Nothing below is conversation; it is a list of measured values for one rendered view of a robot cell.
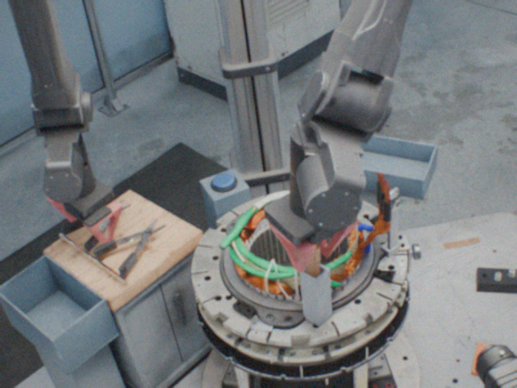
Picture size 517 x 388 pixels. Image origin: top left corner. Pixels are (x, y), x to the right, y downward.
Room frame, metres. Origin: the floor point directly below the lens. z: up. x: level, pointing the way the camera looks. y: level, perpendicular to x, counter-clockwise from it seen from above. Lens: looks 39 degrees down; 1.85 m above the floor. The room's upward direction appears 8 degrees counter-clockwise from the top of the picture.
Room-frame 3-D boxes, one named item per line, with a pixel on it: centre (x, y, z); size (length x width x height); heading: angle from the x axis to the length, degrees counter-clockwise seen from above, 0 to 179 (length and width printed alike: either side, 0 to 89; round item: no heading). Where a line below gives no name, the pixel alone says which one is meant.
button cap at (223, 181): (1.07, 0.06, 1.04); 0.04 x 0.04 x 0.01
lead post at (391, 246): (0.77, -0.18, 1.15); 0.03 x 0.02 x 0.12; 123
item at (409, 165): (1.07, -0.20, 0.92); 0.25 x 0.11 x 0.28; 61
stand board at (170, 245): (0.91, 0.24, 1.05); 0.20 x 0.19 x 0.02; 133
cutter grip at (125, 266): (0.83, 0.22, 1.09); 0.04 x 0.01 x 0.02; 148
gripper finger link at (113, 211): (0.91, 0.26, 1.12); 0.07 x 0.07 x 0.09; 43
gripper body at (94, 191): (0.92, 0.28, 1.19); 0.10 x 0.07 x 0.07; 43
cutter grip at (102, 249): (0.87, 0.26, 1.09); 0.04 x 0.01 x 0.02; 118
